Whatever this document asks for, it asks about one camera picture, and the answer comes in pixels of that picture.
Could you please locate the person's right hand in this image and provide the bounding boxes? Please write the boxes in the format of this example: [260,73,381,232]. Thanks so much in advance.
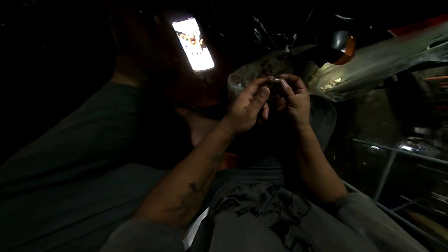
[275,73,311,129]

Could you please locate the person's left hand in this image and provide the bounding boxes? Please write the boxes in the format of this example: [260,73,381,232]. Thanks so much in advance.
[223,76,275,135]

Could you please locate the person's right forearm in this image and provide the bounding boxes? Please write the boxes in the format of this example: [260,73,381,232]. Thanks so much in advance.
[293,122,429,252]

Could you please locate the person's left forearm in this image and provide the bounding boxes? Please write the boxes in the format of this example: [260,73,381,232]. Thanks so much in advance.
[100,121,236,252]

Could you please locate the clear plastic bag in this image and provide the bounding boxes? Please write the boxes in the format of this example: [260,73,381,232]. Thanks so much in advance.
[227,50,317,105]

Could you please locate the black and orange object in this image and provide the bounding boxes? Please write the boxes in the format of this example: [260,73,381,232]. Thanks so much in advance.
[320,30,356,68]

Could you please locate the small orange object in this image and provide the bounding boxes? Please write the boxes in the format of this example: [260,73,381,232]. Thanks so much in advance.
[217,152,239,171]

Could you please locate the smartphone with lit screen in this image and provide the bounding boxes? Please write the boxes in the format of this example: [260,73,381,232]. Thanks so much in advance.
[171,17,215,73]

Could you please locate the translucent plastic sheet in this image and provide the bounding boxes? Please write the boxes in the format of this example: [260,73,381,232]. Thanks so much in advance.
[309,22,448,103]

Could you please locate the person's body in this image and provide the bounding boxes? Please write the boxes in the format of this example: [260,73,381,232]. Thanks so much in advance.
[184,181,389,252]

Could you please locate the grey metal rack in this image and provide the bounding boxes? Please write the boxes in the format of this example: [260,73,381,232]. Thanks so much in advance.
[342,138,448,248]

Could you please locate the red flat object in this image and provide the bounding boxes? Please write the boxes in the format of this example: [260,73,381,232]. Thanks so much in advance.
[388,14,448,37]

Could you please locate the person's legs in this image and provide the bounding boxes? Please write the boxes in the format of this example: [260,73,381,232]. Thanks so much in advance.
[0,72,337,252]

